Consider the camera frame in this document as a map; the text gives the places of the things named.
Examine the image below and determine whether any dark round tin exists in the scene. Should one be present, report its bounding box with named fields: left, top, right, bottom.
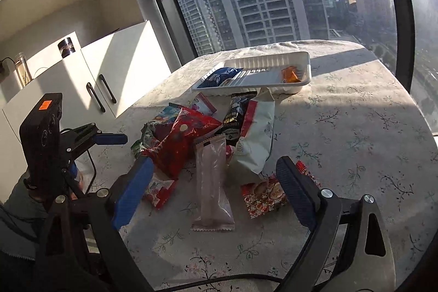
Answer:
left=57, top=37, right=76, bottom=57

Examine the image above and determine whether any black snack packet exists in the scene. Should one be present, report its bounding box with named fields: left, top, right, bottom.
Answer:
left=215, top=91, right=258, bottom=146

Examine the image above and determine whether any red patterned biscuit packet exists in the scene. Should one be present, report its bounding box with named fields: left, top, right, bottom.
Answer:
left=240, top=174, right=288, bottom=219

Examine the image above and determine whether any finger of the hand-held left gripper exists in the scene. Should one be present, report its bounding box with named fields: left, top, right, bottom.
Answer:
left=62, top=160, right=83, bottom=200
left=93, top=132, right=128, bottom=146

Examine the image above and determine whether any panda print snack packet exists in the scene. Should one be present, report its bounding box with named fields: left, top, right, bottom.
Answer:
left=147, top=104, right=183, bottom=135

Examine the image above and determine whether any small pink snack packet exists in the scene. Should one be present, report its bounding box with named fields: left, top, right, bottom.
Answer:
left=192, top=93, right=217, bottom=115

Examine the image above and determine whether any clear pink snack packet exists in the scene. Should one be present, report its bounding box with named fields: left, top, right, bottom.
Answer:
left=191, top=134, right=235, bottom=233

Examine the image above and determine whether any green snack packet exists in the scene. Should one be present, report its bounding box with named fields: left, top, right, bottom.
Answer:
left=131, top=126, right=158, bottom=159

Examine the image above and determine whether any black window frame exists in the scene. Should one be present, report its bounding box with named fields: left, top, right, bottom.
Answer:
left=132, top=0, right=438, bottom=135

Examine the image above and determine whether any large red snack bag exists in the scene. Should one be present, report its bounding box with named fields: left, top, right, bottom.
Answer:
left=142, top=106, right=222, bottom=178

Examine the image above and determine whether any dark blue snack packet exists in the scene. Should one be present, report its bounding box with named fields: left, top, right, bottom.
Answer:
left=198, top=67, right=244, bottom=89

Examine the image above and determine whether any narrow grey high-rise building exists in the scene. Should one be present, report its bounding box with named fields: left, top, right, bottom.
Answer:
left=173, top=0, right=223, bottom=56

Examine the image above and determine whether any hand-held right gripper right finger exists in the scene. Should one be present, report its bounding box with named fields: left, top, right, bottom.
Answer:
left=274, top=156, right=396, bottom=292

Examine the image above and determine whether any thin red snack packet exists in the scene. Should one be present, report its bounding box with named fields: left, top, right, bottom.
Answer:
left=295, top=160, right=322, bottom=188

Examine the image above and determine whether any black cabinet handle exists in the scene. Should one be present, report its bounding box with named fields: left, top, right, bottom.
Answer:
left=99, top=74, right=117, bottom=104
left=86, top=83, right=106, bottom=113

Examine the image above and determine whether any floral tablecloth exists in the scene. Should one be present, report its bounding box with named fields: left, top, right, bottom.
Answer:
left=79, top=39, right=438, bottom=292

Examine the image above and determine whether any person's left forearm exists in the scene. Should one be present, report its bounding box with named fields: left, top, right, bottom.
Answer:
left=0, top=174, right=48, bottom=221

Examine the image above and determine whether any small red white snack packet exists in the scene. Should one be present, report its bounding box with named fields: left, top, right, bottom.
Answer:
left=143, top=172, right=178, bottom=209

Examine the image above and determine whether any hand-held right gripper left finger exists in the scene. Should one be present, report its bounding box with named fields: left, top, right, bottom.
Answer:
left=34, top=156, right=154, bottom=292

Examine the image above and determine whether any orange snack packet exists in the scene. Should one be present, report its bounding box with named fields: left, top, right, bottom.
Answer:
left=281, top=65, right=305, bottom=84

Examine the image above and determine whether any glass jar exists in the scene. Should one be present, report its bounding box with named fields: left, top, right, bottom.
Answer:
left=14, top=53, right=33, bottom=89

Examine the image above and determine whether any white lower cabinet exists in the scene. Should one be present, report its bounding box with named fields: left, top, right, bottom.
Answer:
left=0, top=20, right=172, bottom=190

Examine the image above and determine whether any white and red snack bag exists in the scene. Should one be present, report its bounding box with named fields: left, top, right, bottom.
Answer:
left=229, top=88, right=276, bottom=174

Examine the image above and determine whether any white plastic tray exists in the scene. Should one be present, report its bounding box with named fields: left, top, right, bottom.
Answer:
left=191, top=51, right=312, bottom=97

